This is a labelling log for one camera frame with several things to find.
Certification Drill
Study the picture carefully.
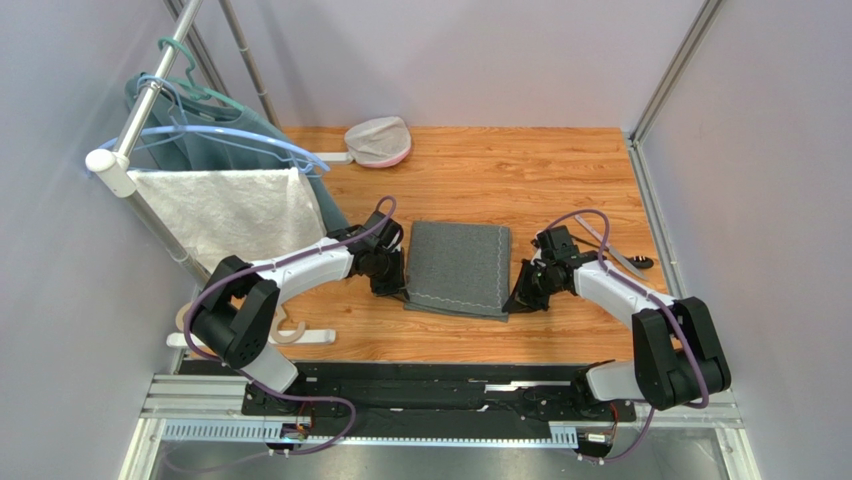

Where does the aluminium frame rail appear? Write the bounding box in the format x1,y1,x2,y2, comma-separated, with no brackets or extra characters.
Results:
131,364,759,479

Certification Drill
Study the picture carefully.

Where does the white mesh cap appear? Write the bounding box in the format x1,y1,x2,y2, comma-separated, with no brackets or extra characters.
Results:
344,116,413,168

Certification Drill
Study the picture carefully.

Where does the black mounting rail plate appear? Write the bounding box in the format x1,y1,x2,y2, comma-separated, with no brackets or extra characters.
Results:
179,359,707,441

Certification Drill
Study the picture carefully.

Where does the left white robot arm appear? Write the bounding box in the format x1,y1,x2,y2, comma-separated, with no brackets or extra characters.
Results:
184,211,409,393

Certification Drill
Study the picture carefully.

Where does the green hanger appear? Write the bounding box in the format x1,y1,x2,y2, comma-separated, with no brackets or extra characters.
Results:
157,37,246,111

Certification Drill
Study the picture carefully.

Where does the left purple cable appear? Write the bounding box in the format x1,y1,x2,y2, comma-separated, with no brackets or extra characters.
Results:
159,194,399,467

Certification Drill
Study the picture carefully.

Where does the teal shirt on hanger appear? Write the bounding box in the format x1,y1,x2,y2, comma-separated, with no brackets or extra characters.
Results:
123,71,351,234

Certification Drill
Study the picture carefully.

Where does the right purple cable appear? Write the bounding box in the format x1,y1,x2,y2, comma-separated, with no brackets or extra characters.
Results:
535,208,711,464

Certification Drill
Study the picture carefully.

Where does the light blue hanger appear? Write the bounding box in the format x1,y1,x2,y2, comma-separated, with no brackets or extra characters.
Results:
85,74,332,176

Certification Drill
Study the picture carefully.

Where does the grey cloth napkin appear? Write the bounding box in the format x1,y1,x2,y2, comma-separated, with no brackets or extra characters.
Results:
405,221,511,322

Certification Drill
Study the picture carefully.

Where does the white towel on hanger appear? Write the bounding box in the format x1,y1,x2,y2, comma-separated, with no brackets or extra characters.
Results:
129,168,326,271

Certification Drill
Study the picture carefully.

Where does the purple cable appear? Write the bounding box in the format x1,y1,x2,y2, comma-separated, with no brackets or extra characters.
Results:
159,194,399,467
535,208,711,464

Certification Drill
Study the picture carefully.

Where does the beige wooden hanger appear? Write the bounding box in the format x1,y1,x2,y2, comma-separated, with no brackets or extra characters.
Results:
175,303,307,345

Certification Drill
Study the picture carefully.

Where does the white clothes rack base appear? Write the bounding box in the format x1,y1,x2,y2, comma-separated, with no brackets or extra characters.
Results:
166,329,337,349

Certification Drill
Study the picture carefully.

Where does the metal clothes rack pole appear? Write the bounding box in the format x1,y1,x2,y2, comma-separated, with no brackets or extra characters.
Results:
85,0,268,281

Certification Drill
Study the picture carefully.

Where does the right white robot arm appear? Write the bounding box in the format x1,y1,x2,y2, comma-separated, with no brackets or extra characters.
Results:
502,226,732,411

